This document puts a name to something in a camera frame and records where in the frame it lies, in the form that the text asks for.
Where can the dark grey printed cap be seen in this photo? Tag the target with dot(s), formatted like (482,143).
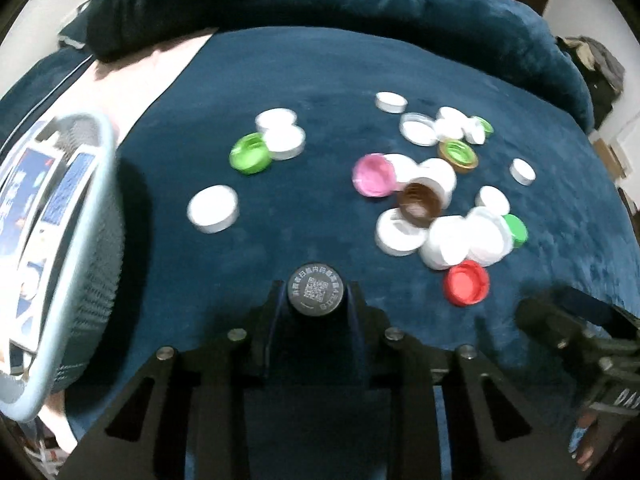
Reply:
(316,296)

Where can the light blue mesh basket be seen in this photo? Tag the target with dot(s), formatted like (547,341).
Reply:
(90,270)

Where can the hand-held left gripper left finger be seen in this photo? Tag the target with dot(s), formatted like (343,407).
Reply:
(274,335)

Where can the pile of clothes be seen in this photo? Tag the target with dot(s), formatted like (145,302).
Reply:
(595,60)

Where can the person's right hand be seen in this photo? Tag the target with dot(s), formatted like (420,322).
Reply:
(590,440)

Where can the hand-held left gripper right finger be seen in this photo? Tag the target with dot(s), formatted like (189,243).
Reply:
(356,340)

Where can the pink bedsheet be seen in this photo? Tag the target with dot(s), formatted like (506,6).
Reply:
(150,80)

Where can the small dark blue pillow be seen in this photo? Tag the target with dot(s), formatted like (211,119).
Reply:
(75,27)

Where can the plastic bottle caps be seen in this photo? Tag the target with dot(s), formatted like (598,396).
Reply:
(212,207)

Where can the flat dark blue blanket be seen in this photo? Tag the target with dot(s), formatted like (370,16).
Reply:
(325,85)

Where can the pile of blue white boxes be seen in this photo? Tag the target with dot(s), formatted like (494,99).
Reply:
(70,190)

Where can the cardboard box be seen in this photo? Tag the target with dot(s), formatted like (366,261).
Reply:
(617,155)

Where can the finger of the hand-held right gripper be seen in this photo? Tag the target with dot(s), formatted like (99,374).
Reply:
(545,322)

